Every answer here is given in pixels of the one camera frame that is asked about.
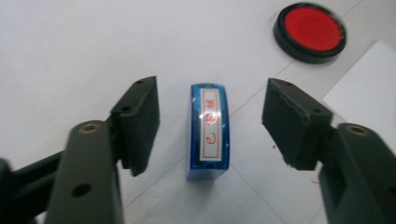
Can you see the red ink pad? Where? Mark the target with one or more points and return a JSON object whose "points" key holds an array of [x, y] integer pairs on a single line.
{"points": [[311, 31]]}

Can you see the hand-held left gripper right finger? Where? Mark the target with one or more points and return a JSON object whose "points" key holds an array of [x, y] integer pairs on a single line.
{"points": [[358, 174]]}

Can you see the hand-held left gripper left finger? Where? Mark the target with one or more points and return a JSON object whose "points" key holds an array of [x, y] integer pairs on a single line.
{"points": [[87, 161]]}

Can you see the white paper sheet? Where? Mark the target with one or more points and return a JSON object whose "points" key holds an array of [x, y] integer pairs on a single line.
{"points": [[367, 93]]}

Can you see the blue stamp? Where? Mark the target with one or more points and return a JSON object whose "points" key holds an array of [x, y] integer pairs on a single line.
{"points": [[208, 130]]}

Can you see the white table cover sheet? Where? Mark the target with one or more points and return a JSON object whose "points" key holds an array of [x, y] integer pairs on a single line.
{"points": [[77, 46]]}

